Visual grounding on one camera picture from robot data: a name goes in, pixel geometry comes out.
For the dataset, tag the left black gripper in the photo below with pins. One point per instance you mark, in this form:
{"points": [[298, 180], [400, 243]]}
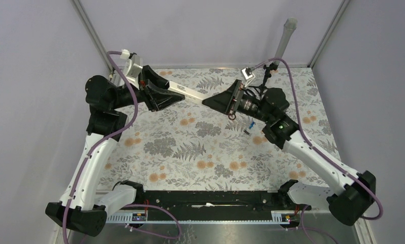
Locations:
{"points": [[154, 98]]}

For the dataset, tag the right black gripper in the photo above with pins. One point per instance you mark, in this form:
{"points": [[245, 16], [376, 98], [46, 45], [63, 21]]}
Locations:
{"points": [[224, 101]]}

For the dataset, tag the white remote control body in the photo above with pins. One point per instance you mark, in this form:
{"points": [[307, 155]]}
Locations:
{"points": [[189, 94]]}

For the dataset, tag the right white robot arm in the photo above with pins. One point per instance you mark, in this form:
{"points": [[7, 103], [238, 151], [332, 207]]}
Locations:
{"points": [[348, 194]]}

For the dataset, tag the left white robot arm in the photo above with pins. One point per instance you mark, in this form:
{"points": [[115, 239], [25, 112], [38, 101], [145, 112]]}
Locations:
{"points": [[79, 209]]}

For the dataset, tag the black mini tripod stand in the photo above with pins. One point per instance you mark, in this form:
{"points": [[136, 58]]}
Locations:
{"points": [[261, 88]]}

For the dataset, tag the floral patterned table mat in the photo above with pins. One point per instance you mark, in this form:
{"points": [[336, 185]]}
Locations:
{"points": [[191, 147]]}

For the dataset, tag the grey tube on tripod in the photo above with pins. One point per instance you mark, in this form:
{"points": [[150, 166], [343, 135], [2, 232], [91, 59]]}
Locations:
{"points": [[289, 28]]}

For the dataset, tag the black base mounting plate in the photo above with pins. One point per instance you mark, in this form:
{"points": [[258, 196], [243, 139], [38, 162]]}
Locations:
{"points": [[209, 203]]}

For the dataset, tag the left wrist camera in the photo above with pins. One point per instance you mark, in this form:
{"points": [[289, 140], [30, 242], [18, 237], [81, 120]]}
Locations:
{"points": [[134, 64]]}

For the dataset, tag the slotted cable duct rail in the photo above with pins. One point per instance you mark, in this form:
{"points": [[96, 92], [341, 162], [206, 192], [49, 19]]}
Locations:
{"points": [[139, 217]]}

